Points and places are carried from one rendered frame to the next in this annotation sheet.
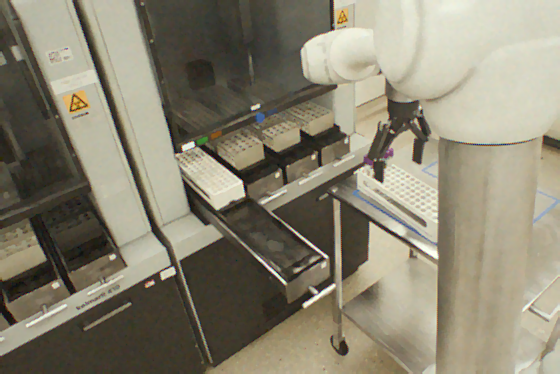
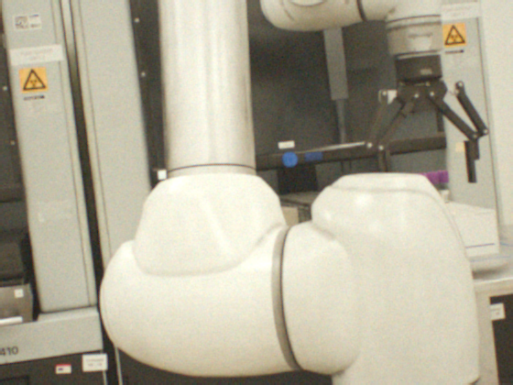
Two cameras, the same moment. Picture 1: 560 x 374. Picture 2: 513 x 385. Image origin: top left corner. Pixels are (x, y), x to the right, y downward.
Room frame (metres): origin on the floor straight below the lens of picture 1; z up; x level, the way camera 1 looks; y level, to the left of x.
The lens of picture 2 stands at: (-0.75, -0.77, 1.02)
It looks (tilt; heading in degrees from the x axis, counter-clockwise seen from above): 3 degrees down; 25
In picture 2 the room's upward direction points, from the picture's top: 7 degrees counter-clockwise
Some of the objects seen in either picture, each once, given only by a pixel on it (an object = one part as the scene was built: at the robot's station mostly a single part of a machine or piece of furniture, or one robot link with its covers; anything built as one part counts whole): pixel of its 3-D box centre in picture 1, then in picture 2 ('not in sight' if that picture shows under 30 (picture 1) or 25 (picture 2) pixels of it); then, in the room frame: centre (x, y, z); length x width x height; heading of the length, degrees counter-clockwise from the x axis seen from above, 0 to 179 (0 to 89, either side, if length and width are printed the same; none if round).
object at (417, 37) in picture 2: (404, 85); (415, 38); (0.95, -0.31, 1.16); 0.09 x 0.09 x 0.06
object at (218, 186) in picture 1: (206, 177); not in sight; (1.15, 0.24, 0.83); 0.30 x 0.10 x 0.06; 33
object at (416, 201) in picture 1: (406, 196); (441, 228); (0.92, -0.32, 0.85); 0.30 x 0.10 x 0.06; 28
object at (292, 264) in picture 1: (239, 217); not in sight; (1.00, 0.14, 0.78); 0.73 x 0.14 x 0.09; 33
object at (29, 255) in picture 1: (19, 260); not in sight; (0.84, 0.70, 0.85); 0.12 x 0.02 x 0.06; 124
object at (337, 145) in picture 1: (282, 120); not in sight; (1.59, -0.02, 0.78); 0.73 x 0.14 x 0.09; 33
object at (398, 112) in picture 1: (402, 114); (420, 84); (0.95, -0.31, 1.08); 0.08 x 0.07 x 0.09; 118
